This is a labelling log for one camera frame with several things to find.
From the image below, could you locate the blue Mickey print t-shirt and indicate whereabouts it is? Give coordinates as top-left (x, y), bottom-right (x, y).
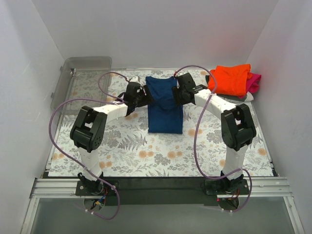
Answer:
top-left (146, 77), bottom-right (183, 134)

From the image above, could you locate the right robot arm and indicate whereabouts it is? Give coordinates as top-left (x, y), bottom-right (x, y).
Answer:
top-left (172, 73), bottom-right (256, 195)

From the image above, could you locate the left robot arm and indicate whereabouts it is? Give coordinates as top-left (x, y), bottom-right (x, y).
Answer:
top-left (70, 81), bottom-right (153, 195)

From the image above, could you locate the floral patterned table mat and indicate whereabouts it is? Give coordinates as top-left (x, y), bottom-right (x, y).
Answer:
top-left (48, 69), bottom-right (269, 177)

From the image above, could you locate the orange folded t-shirt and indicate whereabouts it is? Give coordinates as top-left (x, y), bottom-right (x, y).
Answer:
top-left (208, 64), bottom-right (252, 96)

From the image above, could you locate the clear plastic bin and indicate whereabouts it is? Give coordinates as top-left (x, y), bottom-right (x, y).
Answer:
top-left (50, 56), bottom-right (112, 115)

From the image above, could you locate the pink folded t-shirt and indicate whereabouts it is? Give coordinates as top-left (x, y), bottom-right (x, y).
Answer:
top-left (246, 73), bottom-right (262, 94)

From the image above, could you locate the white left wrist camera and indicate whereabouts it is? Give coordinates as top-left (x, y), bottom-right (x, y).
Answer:
top-left (128, 76), bottom-right (140, 83)

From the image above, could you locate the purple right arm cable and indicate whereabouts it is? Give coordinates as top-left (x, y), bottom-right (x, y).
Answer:
top-left (175, 64), bottom-right (252, 213)

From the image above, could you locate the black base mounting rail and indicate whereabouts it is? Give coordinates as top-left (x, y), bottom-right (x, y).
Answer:
top-left (73, 175), bottom-right (244, 207)

